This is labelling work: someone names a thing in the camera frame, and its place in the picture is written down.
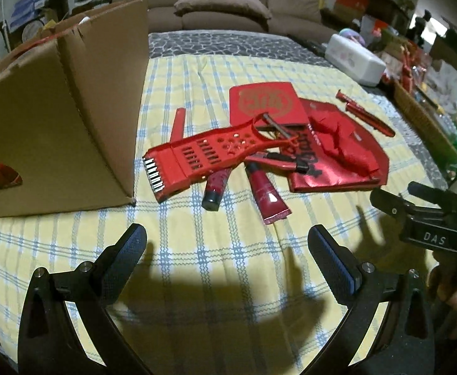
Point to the red tube with black cap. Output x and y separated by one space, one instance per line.
214 189

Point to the wicker basket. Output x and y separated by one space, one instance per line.
424 121

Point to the red foil bag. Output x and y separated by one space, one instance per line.
322 181

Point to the red pen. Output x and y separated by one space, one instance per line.
365 115

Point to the red booklet gold print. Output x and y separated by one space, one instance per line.
267 101

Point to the flat red stick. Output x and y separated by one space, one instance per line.
178 123

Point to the white rectangular box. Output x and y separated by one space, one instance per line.
353 60

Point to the red squeeze tube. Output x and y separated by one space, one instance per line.
269 199

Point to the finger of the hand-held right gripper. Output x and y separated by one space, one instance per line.
431 194
388 202

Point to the slim red tool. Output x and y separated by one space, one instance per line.
279 161

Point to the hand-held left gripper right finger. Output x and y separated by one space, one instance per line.
351 279

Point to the brown cushion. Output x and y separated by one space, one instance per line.
220 6

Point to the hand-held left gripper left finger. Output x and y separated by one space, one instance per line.
113 267

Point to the red cardboard box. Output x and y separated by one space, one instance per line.
351 0

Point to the pastel round object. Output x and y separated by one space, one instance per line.
351 36

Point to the yellow plaid tablecloth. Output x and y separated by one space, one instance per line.
228 273

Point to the red plastic grater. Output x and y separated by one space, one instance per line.
197 156

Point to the blue storage crate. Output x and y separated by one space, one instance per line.
29 6

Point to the brown cardboard box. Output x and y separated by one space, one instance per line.
56 125

